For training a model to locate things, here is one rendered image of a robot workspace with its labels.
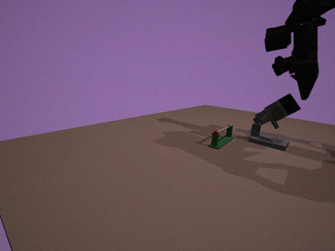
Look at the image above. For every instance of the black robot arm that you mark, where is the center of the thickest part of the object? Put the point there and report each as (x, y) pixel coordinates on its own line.
(301, 23)

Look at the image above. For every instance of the grey tapered pin with red cap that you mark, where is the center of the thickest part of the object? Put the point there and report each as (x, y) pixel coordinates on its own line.
(217, 132)

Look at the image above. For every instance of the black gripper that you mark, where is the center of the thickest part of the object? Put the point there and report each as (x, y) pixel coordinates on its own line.
(306, 67)

